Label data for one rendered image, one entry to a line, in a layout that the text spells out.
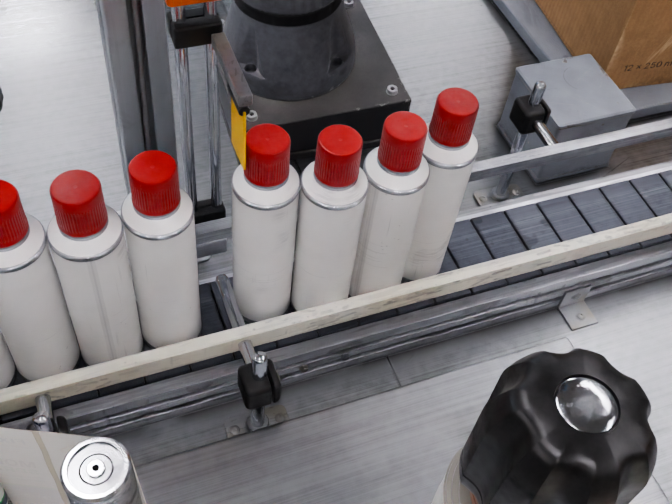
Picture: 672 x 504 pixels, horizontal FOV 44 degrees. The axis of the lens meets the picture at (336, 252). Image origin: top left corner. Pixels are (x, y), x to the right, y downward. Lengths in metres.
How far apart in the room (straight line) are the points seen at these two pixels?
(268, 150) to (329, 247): 0.11
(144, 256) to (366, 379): 0.26
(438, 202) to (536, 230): 0.19
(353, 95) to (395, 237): 0.29
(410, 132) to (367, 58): 0.37
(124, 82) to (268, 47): 0.24
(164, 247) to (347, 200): 0.14
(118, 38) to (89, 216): 0.15
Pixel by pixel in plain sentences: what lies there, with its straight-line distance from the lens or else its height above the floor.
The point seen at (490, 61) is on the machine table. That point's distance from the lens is 1.11.
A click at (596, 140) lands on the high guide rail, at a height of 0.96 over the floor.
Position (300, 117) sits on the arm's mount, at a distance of 0.90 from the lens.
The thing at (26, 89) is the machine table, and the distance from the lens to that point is 1.04.
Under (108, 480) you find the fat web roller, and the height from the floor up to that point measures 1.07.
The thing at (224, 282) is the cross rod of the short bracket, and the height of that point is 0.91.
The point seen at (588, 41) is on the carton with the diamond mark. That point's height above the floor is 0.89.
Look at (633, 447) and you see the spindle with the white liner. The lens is 0.39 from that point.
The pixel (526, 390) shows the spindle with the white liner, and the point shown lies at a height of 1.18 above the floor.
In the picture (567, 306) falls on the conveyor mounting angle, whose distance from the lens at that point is 0.87.
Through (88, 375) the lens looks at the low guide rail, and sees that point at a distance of 0.68.
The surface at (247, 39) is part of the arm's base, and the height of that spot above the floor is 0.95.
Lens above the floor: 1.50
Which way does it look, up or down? 52 degrees down
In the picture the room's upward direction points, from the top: 9 degrees clockwise
